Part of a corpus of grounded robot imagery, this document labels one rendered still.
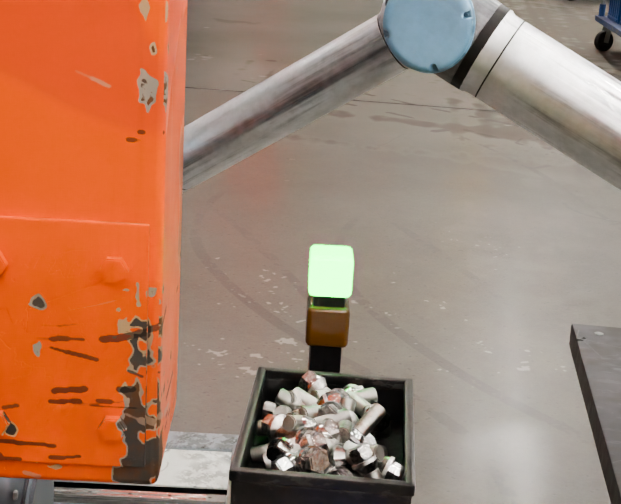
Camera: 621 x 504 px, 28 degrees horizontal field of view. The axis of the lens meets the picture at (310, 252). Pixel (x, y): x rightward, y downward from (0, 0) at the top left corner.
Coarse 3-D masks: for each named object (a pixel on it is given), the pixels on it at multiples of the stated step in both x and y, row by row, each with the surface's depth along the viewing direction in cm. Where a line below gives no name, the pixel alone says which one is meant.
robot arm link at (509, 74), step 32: (416, 0) 146; (448, 0) 145; (480, 0) 148; (384, 32) 150; (416, 32) 147; (448, 32) 146; (480, 32) 146; (512, 32) 147; (416, 64) 148; (448, 64) 147; (480, 64) 147; (512, 64) 146; (544, 64) 146; (576, 64) 147; (480, 96) 150; (512, 96) 147; (544, 96) 146; (576, 96) 145; (608, 96) 145; (544, 128) 148; (576, 128) 146; (608, 128) 145; (576, 160) 150; (608, 160) 146
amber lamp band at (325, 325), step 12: (312, 300) 115; (348, 300) 116; (312, 312) 113; (324, 312) 113; (336, 312) 113; (348, 312) 113; (312, 324) 113; (324, 324) 113; (336, 324) 113; (348, 324) 114; (312, 336) 114; (324, 336) 114; (336, 336) 114
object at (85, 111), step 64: (0, 0) 86; (64, 0) 86; (128, 0) 86; (0, 64) 87; (64, 64) 87; (128, 64) 87; (0, 128) 88; (64, 128) 88; (128, 128) 88; (0, 192) 90; (64, 192) 90; (128, 192) 90; (0, 256) 90; (64, 256) 91; (128, 256) 91; (0, 320) 92; (64, 320) 92; (128, 320) 93; (0, 384) 94; (64, 384) 94; (128, 384) 94; (0, 448) 96; (64, 448) 96; (128, 448) 96
